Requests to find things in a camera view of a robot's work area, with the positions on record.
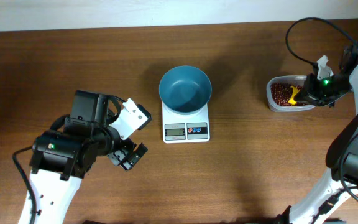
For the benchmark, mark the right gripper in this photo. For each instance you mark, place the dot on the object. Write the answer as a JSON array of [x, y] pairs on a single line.
[[310, 93]]

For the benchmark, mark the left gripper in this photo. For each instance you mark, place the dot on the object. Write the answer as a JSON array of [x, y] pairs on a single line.
[[129, 156]]

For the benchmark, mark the yellow plastic measuring scoop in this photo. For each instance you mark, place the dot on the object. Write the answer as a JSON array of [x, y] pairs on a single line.
[[295, 91]]

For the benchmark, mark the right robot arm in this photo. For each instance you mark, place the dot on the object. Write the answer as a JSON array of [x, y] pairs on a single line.
[[340, 180]]

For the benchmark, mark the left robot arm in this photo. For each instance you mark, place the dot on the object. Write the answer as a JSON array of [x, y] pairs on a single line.
[[98, 125]]

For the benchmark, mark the white digital kitchen scale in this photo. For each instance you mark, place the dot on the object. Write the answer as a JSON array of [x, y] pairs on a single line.
[[185, 128]]

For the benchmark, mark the teal plastic bowl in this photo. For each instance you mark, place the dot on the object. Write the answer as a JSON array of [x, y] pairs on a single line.
[[185, 89]]

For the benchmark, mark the red beans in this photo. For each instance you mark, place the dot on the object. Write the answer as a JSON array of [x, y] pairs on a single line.
[[281, 93]]

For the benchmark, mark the clear plastic container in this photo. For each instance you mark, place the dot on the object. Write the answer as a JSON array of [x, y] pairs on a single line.
[[293, 80]]

